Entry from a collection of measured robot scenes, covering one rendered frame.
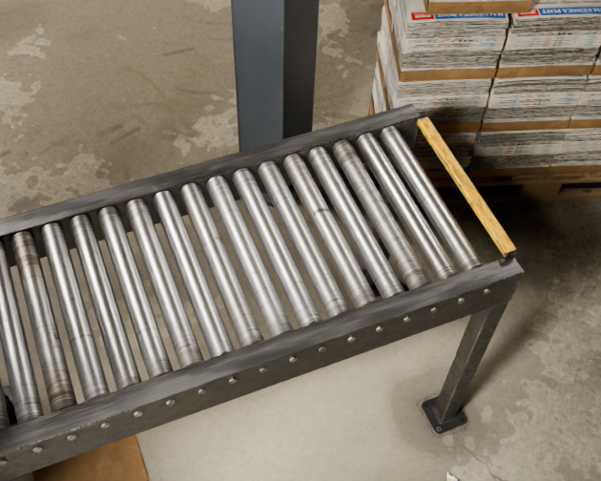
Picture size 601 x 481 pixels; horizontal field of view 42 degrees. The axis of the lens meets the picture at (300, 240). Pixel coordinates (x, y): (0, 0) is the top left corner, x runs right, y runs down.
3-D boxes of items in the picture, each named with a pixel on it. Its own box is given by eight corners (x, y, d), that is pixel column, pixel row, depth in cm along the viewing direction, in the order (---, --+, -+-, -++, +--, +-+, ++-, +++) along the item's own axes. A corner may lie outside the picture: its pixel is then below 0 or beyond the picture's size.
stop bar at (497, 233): (427, 120, 198) (428, 115, 197) (517, 254, 175) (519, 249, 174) (416, 124, 198) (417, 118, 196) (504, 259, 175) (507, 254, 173)
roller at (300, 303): (246, 177, 193) (252, 163, 190) (321, 337, 169) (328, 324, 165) (228, 179, 191) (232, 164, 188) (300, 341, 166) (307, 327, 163)
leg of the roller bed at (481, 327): (447, 401, 241) (499, 282, 185) (457, 418, 238) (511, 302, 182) (430, 407, 240) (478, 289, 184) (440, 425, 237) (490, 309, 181)
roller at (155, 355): (119, 213, 186) (115, 199, 181) (177, 386, 161) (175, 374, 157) (97, 219, 184) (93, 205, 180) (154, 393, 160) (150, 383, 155)
